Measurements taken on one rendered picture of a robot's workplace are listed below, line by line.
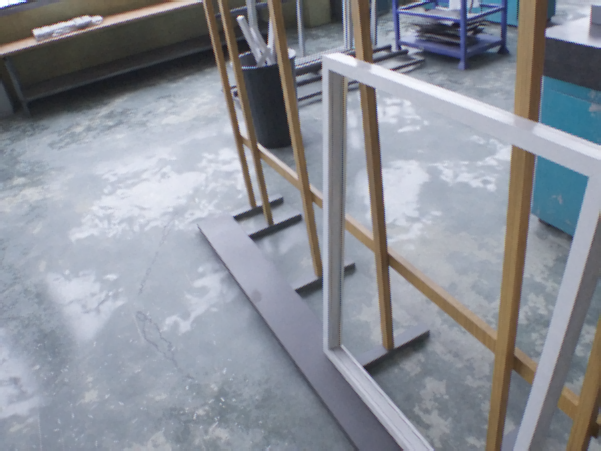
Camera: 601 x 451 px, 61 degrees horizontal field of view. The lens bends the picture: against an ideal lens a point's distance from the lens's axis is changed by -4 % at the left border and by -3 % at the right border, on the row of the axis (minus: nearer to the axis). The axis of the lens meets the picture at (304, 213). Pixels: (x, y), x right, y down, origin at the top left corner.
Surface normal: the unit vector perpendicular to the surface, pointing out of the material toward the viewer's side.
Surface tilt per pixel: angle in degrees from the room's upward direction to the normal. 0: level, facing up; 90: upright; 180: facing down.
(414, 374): 0
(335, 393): 0
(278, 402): 0
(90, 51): 90
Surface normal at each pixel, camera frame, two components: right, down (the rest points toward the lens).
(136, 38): 0.47, 0.41
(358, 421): -0.15, -0.84
